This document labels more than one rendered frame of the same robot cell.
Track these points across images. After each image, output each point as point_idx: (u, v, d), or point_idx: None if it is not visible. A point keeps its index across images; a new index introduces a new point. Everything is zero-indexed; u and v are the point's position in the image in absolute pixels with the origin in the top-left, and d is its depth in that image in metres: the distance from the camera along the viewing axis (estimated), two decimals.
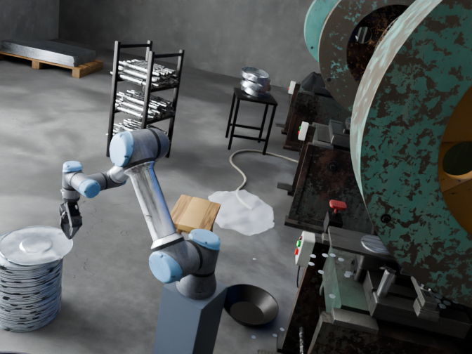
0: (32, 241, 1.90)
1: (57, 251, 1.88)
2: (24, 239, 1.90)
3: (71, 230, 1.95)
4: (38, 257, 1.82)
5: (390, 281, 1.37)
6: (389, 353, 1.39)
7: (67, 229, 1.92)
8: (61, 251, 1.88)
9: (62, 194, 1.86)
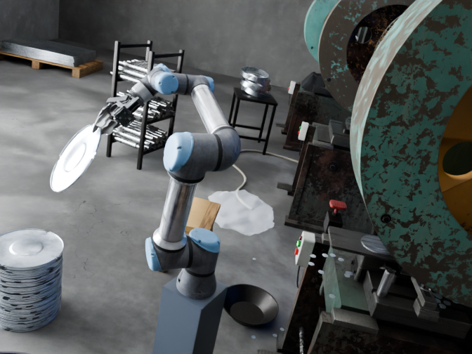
0: (71, 157, 1.66)
1: (91, 149, 1.59)
2: (66, 161, 1.68)
3: None
4: (79, 168, 1.58)
5: (390, 281, 1.37)
6: (389, 353, 1.39)
7: (108, 124, 1.67)
8: (93, 147, 1.59)
9: None
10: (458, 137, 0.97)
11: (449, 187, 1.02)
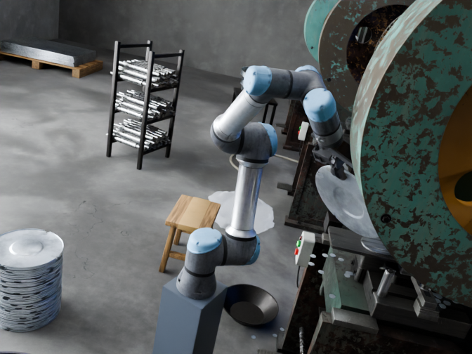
0: (354, 206, 1.44)
1: (330, 178, 1.44)
2: (359, 215, 1.44)
3: (344, 168, 1.33)
4: (326, 190, 1.51)
5: (390, 281, 1.37)
6: (389, 353, 1.39)
7: (342, 172, 1.31)
8: (329, 175, 1.43)
9: (322, 142, 1.19)
10: (459, 171, 1.00)
11: None
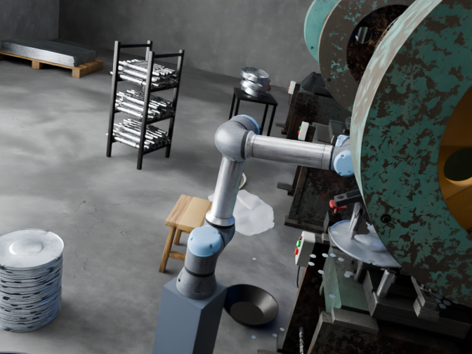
0: (378, 242, 1.53)
1: (343, 239, 1.53)
2: None
3: None
4: (349, 230, 1.60)
5: (390, 281, 1.37)
6: (389, 353, 1.39)
7: (352, 220, 1.53)
8: (340, 239, 1.52)
9: None
10: (456, 144, 0.98)
11: (452, 193, 1.02)
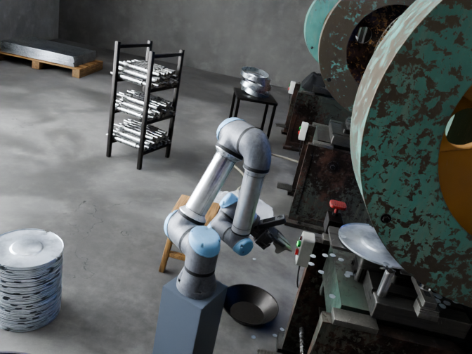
0: None
1: (352, 242, 1.52)
2: None
3: None
4: (355, 232, 1.59)
5: (390, 281, 1.37)
6: (389, 353, 1.39)
7: (283, 241, 1.83)
8: (350, 242, 1.51)
9: None
10: None
11: None
